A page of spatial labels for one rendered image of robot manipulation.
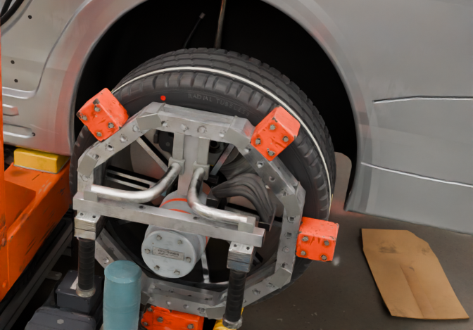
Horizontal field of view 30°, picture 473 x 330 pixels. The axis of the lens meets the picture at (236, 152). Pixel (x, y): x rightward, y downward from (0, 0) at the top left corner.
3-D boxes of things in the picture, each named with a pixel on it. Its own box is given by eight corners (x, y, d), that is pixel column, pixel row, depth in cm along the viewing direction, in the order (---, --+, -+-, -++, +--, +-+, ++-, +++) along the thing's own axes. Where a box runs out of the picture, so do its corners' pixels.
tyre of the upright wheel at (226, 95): (257, 302, 256) (386, 135, 224) (241, 354, 236) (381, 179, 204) (61, 183, 252) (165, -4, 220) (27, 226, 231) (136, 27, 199)
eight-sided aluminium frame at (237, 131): (286, 319, 225) (317, 129, 199) (281, 335, 219) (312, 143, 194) (83, 275, 232) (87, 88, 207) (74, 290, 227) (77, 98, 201)
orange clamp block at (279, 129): (275, 148, 205) (301, 123, 201) (269, 163, 198) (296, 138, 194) (253, 128, 204) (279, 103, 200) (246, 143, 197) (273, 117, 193)
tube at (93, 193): (184, 173, 205) (188, 133, 200) (161, 216, 188) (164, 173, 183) (112, 159, 207) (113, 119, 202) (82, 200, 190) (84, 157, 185)
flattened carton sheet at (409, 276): (424, 236, 374) (426, 229, 372) (468, 320, 326) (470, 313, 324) (355, 235, 370) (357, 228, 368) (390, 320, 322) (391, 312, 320)
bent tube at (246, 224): (267, 190, 202) (273, 149, 197) (252, 234, 185) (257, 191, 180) (193, 175, 205) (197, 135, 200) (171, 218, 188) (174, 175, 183)
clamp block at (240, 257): (257, 250, 194) (260, 230, 192) (248, 274, 186) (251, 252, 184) (234, 245, 195) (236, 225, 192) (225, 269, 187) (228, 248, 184)
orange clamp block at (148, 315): (154, 283, 230) (146, 309, 235) (146, 302, 224) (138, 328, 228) (179, 293, 230) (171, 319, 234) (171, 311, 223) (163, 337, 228)
